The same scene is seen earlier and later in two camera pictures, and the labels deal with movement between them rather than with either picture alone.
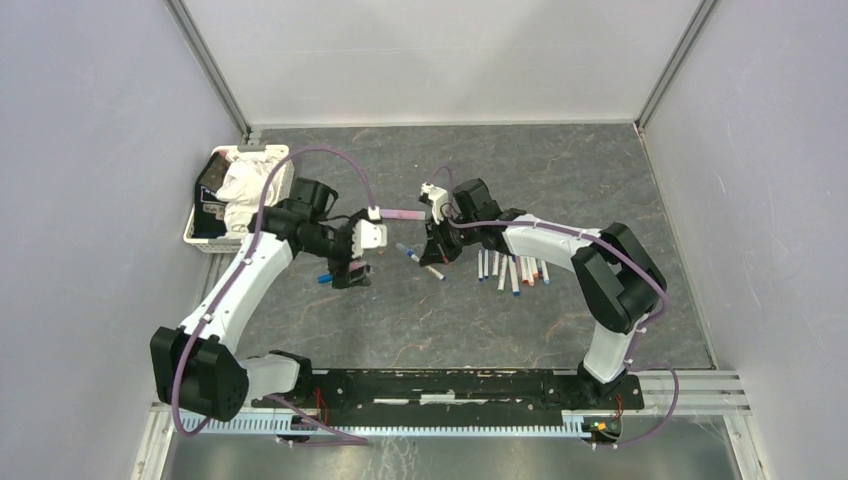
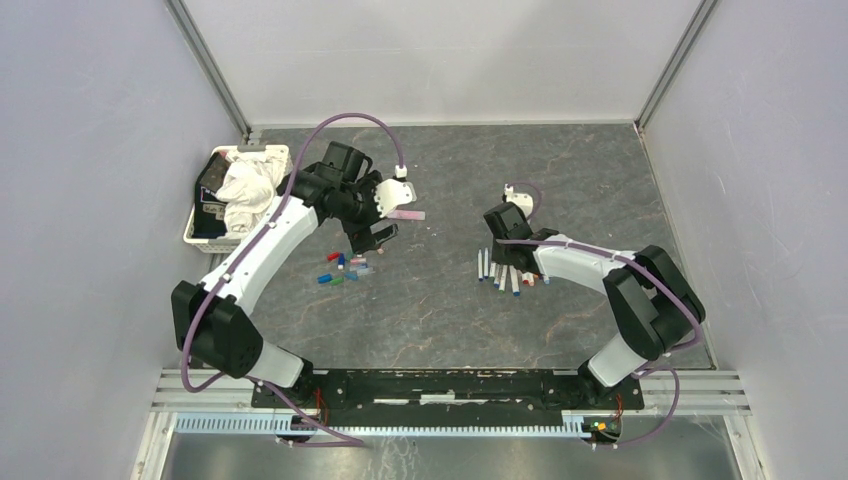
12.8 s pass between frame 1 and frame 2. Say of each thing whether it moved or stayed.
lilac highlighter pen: stayed
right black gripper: moved
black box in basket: stayed
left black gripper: moved
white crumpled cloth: stayed
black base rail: stayed
